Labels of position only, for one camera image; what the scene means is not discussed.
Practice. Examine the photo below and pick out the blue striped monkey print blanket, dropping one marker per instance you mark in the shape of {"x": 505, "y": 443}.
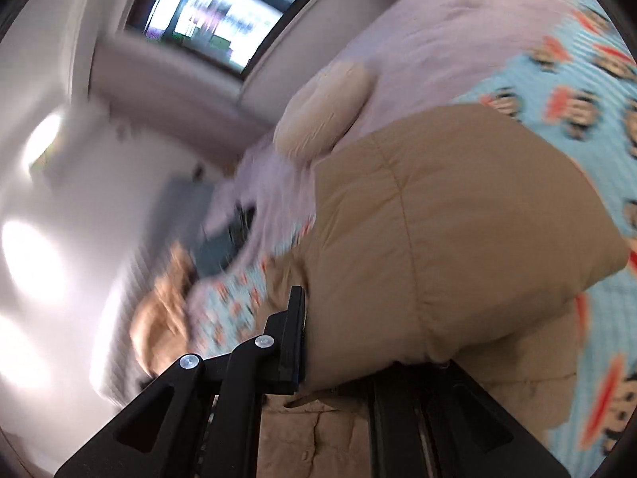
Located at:
{"x": 552, "y": 124}

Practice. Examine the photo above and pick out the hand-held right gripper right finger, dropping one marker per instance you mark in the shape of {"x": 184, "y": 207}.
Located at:
{"x": 395, "y": 411}

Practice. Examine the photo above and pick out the white ribbed panel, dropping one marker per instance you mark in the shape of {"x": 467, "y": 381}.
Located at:
{"x": 119, "y": 333}

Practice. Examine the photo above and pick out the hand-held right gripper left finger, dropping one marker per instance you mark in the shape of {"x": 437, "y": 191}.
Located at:
{"x": 293, "y": 348}

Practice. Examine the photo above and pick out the dark grey-blue object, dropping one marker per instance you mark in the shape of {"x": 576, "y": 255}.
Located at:
{"x": 219, "y": 239}

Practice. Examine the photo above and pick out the cream plush pillow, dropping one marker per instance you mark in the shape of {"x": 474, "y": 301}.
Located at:
{"x": 318, "y": 109}

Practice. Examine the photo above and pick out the tan cloth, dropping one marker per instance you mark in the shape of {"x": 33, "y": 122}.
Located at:
{"x": 161, "y": 313}

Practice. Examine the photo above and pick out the tan padded jacket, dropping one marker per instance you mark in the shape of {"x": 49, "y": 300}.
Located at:
{"x": 448, "y": 239}

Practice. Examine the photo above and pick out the window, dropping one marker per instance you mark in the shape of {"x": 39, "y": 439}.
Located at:
{"x": 224, "y": 10}

